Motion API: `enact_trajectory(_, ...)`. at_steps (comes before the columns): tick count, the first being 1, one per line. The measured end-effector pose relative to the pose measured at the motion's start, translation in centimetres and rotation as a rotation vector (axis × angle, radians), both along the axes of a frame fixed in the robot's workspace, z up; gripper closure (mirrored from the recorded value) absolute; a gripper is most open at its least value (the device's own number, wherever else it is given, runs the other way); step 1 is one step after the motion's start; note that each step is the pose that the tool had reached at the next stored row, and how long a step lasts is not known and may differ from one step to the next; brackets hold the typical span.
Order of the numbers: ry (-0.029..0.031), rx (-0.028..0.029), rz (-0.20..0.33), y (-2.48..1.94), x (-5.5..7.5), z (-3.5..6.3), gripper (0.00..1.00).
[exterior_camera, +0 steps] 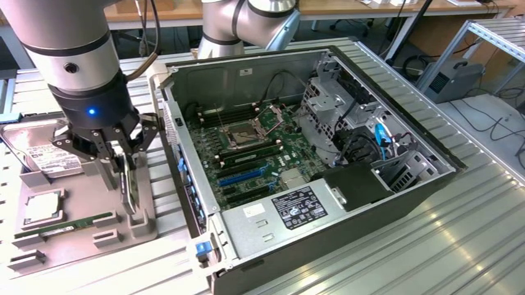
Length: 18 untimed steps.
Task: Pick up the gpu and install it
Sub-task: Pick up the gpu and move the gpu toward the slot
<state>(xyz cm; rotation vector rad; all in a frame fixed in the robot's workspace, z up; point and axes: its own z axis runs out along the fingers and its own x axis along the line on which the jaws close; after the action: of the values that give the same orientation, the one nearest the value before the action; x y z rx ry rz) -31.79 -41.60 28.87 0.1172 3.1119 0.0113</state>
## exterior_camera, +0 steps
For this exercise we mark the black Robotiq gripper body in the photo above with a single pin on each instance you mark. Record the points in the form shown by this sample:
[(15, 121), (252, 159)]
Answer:
[(94, 107)]

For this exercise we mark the graphics card with black fan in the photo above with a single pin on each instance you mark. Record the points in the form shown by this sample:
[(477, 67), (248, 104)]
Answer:
[(129, 190)]

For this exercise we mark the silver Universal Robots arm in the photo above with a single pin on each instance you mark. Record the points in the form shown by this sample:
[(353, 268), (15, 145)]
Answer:
[(62, 37)]

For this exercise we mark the silver hard disk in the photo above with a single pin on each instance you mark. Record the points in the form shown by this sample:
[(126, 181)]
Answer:
[(33, 153)]

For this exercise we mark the blue card retention clip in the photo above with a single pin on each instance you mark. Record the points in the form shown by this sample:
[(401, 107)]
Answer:
[(194, 193), (183, 168)]

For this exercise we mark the thin metal locking lever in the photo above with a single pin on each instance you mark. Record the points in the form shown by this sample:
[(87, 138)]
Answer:
[(221, 118)]

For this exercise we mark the hard drive in blue caddy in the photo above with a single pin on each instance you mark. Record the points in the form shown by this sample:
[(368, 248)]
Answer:
[(8, 118)]

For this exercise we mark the black RAM slot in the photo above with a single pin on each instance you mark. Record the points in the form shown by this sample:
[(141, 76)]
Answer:
[(230, 120), (226, 112), (246, 147)]

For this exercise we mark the silver CPU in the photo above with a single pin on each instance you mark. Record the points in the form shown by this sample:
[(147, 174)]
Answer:
[(41, 207)]

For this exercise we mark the grey plastic parts rack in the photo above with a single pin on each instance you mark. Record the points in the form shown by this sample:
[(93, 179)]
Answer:
[(82, 215)]

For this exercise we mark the CPU socket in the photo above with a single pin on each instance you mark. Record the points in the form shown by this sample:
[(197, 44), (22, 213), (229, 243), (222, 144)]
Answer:
[(242, 133)]

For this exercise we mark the black expansion slot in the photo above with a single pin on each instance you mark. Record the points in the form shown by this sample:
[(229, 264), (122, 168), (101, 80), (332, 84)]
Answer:
[(248, 195), (240, 171)]

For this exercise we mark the blue expansion slot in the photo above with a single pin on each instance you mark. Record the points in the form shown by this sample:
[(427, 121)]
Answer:
[(244, 179)]

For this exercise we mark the metal socket cover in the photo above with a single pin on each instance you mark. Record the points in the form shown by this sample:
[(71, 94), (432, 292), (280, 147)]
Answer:
[(273, 116)]

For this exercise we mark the green motherboard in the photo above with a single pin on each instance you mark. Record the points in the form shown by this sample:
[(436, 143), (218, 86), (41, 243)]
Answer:
[(288, 135)]

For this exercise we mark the silver chipset heat sink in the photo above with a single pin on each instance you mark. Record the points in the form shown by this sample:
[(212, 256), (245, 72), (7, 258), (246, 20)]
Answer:
[(293, 179)]

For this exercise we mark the blue case release latch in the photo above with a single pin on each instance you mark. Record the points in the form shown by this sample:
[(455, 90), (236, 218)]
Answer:
[(202, 249)]

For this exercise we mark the silver power supply with label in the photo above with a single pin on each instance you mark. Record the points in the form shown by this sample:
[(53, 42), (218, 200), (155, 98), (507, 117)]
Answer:
[(254, 233)]

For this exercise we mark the silver metal disk bay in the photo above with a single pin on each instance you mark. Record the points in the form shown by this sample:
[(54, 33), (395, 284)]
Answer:
[(324, 101)]

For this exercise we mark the black plastic air shroud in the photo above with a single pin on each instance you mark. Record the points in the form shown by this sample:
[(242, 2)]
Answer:
[(353, 184)]

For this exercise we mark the open black PC case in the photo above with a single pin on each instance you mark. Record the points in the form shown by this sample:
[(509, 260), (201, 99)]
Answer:
[(288, 270)]

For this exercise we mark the perforated metal drive cage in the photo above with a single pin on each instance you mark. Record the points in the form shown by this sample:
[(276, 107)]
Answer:
[(411, 172)]

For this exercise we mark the black stand pole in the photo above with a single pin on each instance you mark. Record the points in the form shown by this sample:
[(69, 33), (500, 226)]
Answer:
[(411, 27)]

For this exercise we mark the small black case switch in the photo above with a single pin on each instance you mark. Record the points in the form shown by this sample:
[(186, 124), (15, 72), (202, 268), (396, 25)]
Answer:
[(179, 122)]

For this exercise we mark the wooden desk white frame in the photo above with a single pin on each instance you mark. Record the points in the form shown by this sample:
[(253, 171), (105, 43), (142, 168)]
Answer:
[(173, 13), (349, 7)]

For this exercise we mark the aluminium frame table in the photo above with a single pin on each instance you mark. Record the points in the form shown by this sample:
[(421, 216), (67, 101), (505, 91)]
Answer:
[(500, 33)]

